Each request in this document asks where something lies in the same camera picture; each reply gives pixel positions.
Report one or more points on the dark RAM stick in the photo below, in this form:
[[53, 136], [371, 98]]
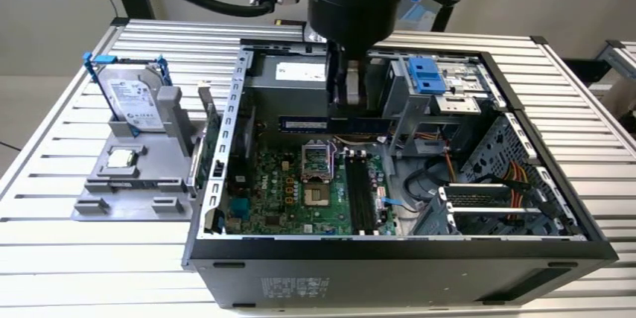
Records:
[[298, 124], [131, 184]]

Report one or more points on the black RAM slot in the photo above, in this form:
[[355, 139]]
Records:
[[367, 191], [355, 191]]

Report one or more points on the small yellow black plug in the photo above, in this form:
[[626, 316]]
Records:
[[281, 22]]

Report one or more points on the blue plastic drive latch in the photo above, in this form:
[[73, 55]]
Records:
[[425, 72]]

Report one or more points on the grey power supply unit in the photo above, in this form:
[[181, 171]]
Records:
[[294, 102]]

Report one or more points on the green graphics card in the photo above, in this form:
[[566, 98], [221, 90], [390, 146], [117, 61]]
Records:
[[213, 128]]

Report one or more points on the hard disk in blue carrier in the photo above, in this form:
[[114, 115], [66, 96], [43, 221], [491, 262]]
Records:
[[131, 102]]

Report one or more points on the CPU socket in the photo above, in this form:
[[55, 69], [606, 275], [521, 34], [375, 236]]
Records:
[[317, 195]]

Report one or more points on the green motherboard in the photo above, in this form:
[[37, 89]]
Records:
[[278, 202]]

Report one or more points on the grey parts rack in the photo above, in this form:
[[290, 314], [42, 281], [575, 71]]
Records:
[[159, 154]]

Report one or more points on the neighbouring slat table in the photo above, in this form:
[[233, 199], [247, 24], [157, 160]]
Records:
[[622, 53]]

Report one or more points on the metal disk bay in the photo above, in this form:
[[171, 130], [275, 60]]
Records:
[[477, 210]]

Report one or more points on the silver CPU chip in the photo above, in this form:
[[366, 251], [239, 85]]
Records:
[[122, 158]]

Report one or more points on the black open PC case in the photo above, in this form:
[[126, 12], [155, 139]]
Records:
[[398, 277]]

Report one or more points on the silver gripper side bracket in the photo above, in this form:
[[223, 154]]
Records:
[[354, 83]]

